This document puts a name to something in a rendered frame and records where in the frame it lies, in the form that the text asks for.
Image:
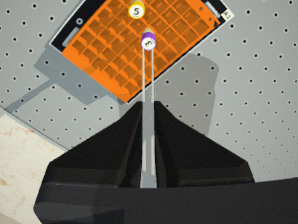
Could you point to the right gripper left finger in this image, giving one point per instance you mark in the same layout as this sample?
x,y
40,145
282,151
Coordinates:
x,y
106,157

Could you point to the yellow-capped vial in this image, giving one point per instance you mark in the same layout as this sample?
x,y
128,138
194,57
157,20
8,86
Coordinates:
x,y
137,9

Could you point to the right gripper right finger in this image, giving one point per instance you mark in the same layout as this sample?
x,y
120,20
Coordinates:
x,y
191,158

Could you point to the orange tube rack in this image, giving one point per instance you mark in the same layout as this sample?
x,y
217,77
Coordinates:
x,y
126,81

